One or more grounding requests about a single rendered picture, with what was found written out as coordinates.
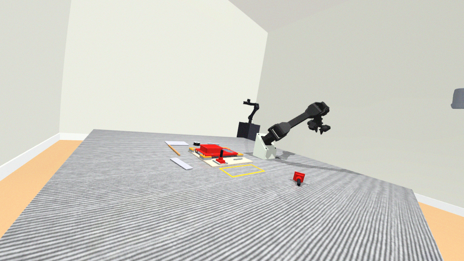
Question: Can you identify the white flat rectangular sheet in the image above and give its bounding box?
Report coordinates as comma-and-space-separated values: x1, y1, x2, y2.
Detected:
165, 141, 189, 146

